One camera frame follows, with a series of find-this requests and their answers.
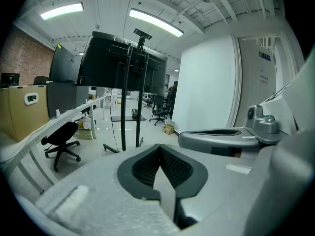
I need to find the grey desk partition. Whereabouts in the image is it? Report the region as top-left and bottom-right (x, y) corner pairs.
(46, 82), (89, 119)

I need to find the white plastic bag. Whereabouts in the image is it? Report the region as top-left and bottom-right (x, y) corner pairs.
(82, 114), (92, 129)

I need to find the small open cardboard box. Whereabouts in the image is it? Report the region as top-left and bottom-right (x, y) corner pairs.
(161, 123), (175, 135)

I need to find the black TV floor stand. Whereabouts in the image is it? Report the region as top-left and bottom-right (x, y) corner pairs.
(102, 28), (153, 154)

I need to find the white door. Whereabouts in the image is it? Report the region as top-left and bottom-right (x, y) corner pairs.
(235, 37), (279, 129)

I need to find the black mesh office chair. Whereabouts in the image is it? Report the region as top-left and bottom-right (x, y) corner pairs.
(149, 93), (168, 126)

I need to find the grey metal frame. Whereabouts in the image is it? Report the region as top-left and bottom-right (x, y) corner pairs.
(0, 96), (107, 194)

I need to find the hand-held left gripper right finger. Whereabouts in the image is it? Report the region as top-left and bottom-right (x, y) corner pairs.
(160, 144), (274, 236)

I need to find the black swivel office chair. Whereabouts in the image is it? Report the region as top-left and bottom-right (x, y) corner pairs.
(40, 121), (82, 173)

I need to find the small black monitor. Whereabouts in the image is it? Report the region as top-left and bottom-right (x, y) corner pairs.
(0, 72), (20, 86)

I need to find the cardboard box with white handle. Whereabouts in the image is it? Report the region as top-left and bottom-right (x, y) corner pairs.
(0, 85), (51, 142)

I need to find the green flat box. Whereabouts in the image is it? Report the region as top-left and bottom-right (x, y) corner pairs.
(73, 127), (94, 140)

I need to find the long ceiling light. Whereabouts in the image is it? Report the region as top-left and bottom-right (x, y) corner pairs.
(40, 2), (84, 21)
(129, 8), (185, 38)

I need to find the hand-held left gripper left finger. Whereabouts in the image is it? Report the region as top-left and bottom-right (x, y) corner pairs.
(14, 143), (181, 236)

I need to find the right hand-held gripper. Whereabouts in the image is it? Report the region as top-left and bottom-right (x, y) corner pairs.
(177, 82), (299, 149)

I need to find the black flat display screen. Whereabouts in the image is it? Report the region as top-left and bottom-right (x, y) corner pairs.
(48, 43), (83, 85)

